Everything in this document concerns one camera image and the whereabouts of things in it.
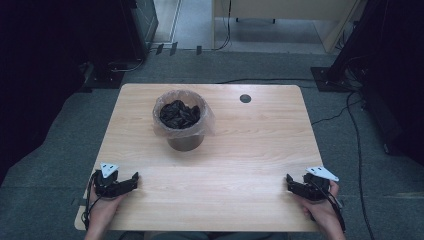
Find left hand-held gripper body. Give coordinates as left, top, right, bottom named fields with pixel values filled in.
left=93, top=161, right=133, bottom=200

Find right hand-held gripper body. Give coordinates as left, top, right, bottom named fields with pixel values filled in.
left=292, top=166, right=340, bottom=202

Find person's right hand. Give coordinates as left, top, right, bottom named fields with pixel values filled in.
left=293, top=180, right=341, bottom=232

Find person's left hand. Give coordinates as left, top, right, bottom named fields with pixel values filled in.
left=87, top=191, right=129, bottom=232

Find brown round trash bin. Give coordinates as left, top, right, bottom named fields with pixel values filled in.
left=166, top=132, right=205, bottom=153

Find crumpled black plastic bags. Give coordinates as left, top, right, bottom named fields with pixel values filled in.
left=159, top=99, right=202, bottom=130

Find clear plastic bin liner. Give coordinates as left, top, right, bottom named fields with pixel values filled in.
left=152, top=88, right=216, bottom=140

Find dark curtain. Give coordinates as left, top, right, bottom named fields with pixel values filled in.
left=0, top=0, right=138, bottom=186
left=333, top=0, right=424, bottom=168

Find black computer cabinet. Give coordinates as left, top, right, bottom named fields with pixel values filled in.
left=126, top=0, right=160, bottom=62

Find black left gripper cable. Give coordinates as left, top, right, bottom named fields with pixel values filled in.
left=81, top=169, right=102, bottom=232

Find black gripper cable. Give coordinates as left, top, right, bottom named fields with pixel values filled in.
left=311, top=180, right=347, bottom=234
left=81, top=169, right=102, bottom=232

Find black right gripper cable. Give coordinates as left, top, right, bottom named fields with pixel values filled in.
left=311, top=180, right=347, bottom=234

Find long black floor cable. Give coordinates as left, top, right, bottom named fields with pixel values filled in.
left=345, top=91, right=377, bottom=240

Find thin black floor cable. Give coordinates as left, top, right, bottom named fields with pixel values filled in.
left=215, top=77, right=321, bottom=85

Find black stand base plate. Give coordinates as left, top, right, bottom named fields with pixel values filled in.
left=78, top=60, right=126, bottom=94
left=310, top=65, right=358, bottom=93

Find black hanging cable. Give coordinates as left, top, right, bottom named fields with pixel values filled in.
left=215, top=0, right=233, bottom=52

